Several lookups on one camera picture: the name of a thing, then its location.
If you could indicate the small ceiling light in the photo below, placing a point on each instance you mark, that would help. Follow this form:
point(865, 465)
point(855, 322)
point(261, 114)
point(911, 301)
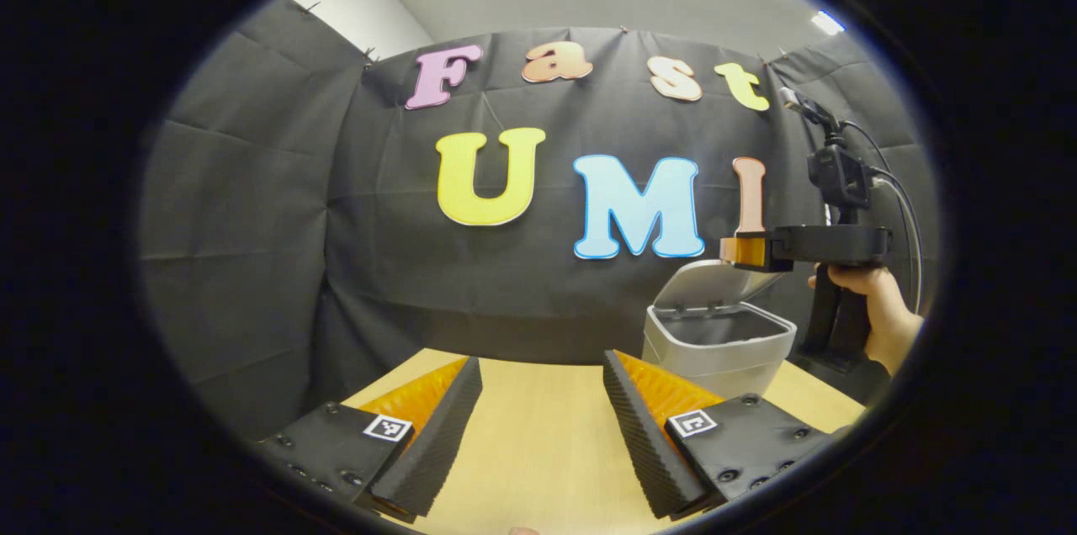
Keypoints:
point(828, 22)

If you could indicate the wooden desktop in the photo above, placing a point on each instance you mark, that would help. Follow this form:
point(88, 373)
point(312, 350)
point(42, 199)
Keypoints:
point(547, 451)

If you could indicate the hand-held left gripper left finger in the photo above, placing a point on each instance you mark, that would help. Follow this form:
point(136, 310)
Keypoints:
point(437, 442)

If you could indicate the black backdrop cloth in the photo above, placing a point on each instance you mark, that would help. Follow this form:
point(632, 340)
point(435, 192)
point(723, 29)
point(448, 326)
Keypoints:
point(252, 224)

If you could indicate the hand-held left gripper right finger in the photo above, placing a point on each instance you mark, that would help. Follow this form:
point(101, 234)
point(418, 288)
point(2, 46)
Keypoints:
point(644, 442)

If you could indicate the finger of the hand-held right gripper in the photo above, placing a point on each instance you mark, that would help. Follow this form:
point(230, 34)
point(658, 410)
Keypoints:
point(745, 251)

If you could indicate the white desktop garbage bin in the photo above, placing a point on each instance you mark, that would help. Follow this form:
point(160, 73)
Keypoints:
point(715, 362)

